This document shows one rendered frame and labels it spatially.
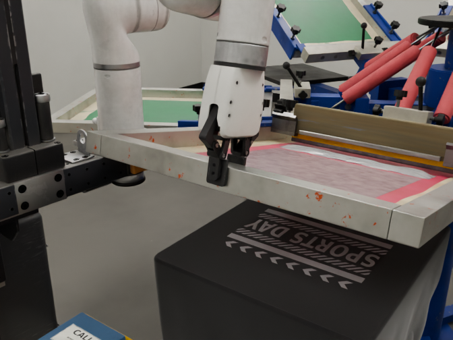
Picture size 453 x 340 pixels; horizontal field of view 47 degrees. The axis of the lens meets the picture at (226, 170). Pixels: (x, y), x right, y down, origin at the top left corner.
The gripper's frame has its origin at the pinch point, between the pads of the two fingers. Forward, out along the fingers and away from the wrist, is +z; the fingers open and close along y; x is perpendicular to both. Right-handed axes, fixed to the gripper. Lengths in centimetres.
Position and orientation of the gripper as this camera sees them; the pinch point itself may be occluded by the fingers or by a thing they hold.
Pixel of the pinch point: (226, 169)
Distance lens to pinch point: 76.5
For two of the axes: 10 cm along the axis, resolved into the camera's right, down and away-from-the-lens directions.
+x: 8.1, 2.1, -5.5
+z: -1.2, 9.7, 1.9
